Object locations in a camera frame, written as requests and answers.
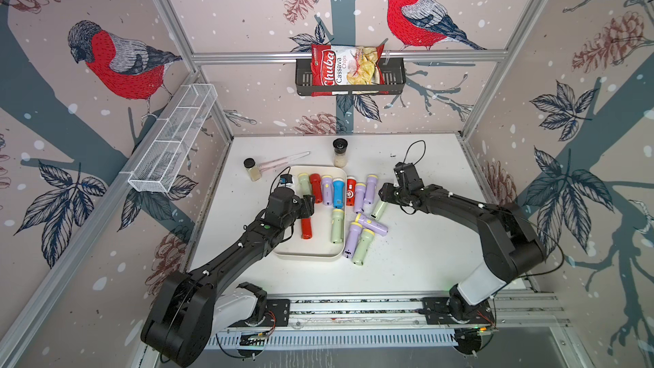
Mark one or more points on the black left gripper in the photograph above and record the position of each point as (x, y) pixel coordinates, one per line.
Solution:
(306, 206)

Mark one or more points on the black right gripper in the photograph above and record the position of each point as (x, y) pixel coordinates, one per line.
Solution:
(384, 192)

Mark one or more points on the green flashlight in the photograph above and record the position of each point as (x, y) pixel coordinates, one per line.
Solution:
(337, 226)
(365, 239)
(379, 209)
(305, 186)

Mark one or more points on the blue flashlight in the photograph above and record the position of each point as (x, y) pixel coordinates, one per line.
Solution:
(339, 193)

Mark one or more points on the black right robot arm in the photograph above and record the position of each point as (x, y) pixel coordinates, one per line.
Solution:
(510, 246)

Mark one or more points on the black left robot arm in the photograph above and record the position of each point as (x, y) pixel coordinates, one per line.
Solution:
(181, 319)

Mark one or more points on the white rectangular storage tray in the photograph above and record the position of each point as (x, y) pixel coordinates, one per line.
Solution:
(319, 248)

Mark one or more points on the tall purple flashlight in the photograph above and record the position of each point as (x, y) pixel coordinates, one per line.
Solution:
(370, 191)

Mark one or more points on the purple flashlight beside red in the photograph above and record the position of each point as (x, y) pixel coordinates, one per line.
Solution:
(359, 197)

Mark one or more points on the purple flashlight lying across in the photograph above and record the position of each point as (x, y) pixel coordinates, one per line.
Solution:
(371, 224)

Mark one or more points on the red flashlight with white logo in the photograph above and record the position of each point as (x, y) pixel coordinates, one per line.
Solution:
(350, 193)

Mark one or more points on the small black cap jar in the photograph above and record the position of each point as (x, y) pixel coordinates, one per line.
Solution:
(253, 169)

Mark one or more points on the black cap spice grinder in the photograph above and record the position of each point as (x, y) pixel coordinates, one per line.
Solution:
(340, 148)

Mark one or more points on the red cassava chips bag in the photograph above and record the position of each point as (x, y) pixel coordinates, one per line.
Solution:
(335, 65)

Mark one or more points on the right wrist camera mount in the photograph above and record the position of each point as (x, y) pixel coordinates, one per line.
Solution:
(407, 177)

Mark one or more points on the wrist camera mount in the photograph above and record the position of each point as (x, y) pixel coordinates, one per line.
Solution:
(407, 177)
(286, 180)

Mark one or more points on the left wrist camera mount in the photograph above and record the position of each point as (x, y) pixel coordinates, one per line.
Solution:
(286, 180)

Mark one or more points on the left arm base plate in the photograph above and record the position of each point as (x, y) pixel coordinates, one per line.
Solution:
(272, 312)

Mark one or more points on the black wall basket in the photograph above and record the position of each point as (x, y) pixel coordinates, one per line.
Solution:
(388, 77)

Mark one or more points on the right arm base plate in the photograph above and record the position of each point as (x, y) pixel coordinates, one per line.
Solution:
(447, 311)

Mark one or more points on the white wire mesh shelf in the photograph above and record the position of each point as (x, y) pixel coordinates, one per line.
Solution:
(163, 160)

